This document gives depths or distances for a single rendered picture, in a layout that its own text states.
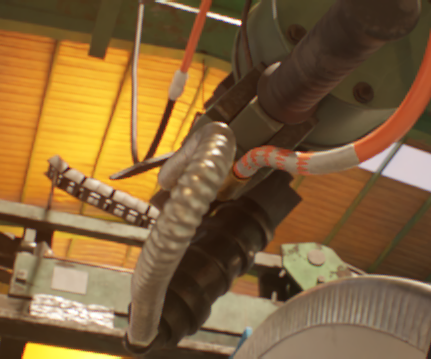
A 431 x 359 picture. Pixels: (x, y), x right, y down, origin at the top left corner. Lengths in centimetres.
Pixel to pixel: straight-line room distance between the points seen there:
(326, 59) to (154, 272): 15
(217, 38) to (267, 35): 303
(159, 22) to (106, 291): 208
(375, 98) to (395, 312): 18
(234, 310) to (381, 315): 110
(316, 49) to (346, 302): 34
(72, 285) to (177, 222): 130
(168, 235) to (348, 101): 23
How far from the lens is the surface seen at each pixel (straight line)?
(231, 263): 62
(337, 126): 58
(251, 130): 51
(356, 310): 69
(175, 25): 356
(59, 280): 165
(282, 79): 46
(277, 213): 67
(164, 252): 36
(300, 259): 185
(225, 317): 171
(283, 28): 54
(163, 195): 73
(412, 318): 60
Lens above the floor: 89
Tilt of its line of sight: 41 degrees up
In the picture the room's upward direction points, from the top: straight up
